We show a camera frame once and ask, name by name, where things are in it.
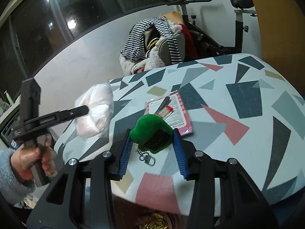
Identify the black garment yellow trim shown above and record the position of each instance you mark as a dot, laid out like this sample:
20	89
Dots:
150	41

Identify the person's left hand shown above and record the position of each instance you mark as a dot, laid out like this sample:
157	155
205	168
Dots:
23	158

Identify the beige chair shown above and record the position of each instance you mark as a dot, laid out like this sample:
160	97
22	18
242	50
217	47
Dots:
164	47

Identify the maroon plastic bin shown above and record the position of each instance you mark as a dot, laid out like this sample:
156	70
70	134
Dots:
133	210

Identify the wooden door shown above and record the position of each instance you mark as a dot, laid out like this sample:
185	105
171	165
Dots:
281	16

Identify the person's left forearm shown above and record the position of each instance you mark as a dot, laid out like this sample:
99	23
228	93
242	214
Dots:
9	183

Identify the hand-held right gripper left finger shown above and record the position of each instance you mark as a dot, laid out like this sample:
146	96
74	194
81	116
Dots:
125	157

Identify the black flat stick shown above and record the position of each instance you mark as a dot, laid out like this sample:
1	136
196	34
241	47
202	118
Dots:
164	103

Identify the clear tube red cap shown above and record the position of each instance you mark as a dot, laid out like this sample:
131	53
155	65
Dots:
165	111

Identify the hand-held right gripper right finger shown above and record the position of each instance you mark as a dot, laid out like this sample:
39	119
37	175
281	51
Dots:
181	157

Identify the red cloth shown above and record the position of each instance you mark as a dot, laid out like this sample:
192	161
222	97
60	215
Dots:
189	40

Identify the black exercise bike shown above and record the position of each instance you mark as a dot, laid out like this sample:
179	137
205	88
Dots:
238	28

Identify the dark glass window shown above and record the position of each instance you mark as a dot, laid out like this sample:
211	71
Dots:
95	2

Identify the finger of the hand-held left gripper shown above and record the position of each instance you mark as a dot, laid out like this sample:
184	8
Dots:
73	112

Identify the white plastic bag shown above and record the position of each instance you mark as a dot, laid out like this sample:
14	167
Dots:
97	97

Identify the pink card packet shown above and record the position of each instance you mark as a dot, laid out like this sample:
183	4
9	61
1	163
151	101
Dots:
178	114

